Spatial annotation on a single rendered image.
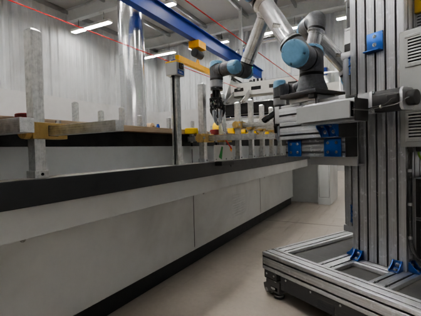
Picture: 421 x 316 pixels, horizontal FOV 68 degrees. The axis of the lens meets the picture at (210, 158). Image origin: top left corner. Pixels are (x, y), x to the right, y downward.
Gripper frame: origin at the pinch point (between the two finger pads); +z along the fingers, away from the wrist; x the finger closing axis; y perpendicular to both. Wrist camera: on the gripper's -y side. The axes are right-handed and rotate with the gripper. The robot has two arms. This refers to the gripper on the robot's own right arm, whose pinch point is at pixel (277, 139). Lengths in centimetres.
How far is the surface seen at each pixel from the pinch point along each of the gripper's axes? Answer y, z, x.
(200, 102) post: -35, -22, -31
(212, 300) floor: -20, 83, -49
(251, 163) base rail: -31, 17, 35
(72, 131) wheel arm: -22, -1, -127
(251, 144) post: -35, 2, 44
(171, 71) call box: -35, -34, -58
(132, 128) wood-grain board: -50, -6, -72
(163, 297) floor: -46, 83, -57
